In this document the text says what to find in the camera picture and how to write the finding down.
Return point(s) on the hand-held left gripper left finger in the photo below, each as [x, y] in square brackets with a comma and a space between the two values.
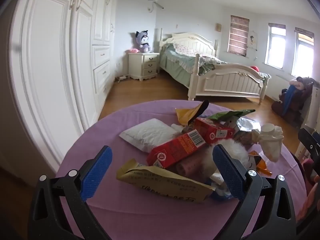
[97, 172]

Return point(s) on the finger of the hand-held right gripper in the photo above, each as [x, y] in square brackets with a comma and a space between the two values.
[311, 142]

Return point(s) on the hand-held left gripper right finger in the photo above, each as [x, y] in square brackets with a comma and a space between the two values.
[227, 172]

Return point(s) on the white fluffy plush toy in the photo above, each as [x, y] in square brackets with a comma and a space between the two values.
[235, 150]

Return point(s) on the gold paper packet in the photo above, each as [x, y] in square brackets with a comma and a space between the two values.
[160, 182]

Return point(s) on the blue and white wrapper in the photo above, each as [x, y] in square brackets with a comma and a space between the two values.
[217, 192]

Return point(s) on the white cabinet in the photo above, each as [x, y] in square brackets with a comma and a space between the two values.
[313, 110]

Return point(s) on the orange wrapper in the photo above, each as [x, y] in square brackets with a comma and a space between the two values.
[263, 167]

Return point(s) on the pink patterned roll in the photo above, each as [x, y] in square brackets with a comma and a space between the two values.
[190, 166]

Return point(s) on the short red carton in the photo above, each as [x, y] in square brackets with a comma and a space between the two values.
[212, 130]

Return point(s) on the brown armchair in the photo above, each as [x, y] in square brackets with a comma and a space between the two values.
[278, 107]

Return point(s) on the blue cloth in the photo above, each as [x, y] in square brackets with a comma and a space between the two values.
[289, 97]

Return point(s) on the silver foil wrapper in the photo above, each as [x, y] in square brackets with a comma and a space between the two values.
[246, 125]

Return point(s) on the purple tablecloth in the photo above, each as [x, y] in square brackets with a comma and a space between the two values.
[112, 120]

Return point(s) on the green foil wrapper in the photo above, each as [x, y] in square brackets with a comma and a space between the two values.
[225, 115]

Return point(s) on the long red carton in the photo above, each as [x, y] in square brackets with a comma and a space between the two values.
[175, 150]

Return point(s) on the pink clothes pile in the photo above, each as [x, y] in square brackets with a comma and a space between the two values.
[301, 83]

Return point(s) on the white padded envelope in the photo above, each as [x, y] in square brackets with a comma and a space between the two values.
[147, 135]

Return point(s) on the yellow and black wrapper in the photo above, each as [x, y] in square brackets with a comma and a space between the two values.
[186, 115]

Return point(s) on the cream wooden bed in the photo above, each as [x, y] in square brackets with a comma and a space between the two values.
[225, 82]

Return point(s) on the wide window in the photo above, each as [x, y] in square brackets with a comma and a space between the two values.
[302, 52]

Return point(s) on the red plush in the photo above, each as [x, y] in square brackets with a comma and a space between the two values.
[255, 68]

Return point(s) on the white power strip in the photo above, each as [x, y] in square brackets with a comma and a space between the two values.
[122, 78]

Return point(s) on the narrow window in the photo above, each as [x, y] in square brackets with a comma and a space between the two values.
[275, 47]

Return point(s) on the cream nightstand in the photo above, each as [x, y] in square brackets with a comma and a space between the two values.
[143, 65]

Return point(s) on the green ruffled bedding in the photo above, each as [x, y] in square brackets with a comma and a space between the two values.
[175, 65]

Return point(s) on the white wardrobe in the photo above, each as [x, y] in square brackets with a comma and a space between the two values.
[50, 55]

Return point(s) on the pink plush cushion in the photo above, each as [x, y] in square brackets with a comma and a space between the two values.
[133, 50]

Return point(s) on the brown window blind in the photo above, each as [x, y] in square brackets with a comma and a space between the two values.
[238, 35]

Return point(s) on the floral pillow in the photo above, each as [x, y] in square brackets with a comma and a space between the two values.
[185, 48]

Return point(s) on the purple plush toy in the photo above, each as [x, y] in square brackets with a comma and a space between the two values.
[143, 42]

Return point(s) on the wall poster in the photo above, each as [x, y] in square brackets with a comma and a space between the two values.
[252, 40]

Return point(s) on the small wall decoration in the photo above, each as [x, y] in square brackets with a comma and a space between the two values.
[219, 27]

